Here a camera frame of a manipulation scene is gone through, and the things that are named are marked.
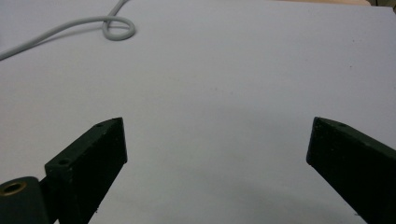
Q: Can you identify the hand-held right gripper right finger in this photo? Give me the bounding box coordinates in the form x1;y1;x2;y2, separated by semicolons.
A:
305;116;396;224

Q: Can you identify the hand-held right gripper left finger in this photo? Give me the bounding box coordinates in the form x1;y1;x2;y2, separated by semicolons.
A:
44;117;128;224

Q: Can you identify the grey cable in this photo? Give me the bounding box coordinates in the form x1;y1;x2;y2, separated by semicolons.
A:
0;0;136;62

